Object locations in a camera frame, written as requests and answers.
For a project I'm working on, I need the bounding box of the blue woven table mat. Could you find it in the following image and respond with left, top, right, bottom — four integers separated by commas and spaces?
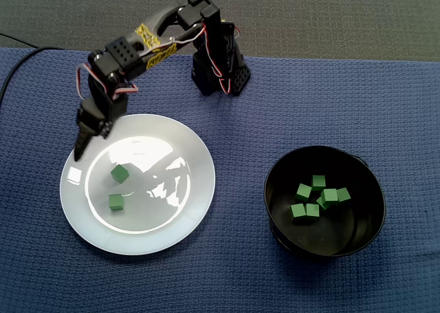
0, 47, 440, 313

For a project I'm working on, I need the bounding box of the black round metal container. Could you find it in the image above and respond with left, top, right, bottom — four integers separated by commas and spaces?
263, 145, 386, 261

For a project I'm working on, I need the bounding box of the white red servo wire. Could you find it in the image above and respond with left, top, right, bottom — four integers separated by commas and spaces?
75, 63, 140, 101

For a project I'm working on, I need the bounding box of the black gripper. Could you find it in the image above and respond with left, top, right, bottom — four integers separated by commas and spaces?
74, 93, 129, 162

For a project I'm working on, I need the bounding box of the white round plate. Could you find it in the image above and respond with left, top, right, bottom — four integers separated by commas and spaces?
59, 114, 217, 257

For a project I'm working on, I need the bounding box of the thin black cable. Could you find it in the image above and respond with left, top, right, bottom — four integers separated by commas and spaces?
0, 32, 39, 49

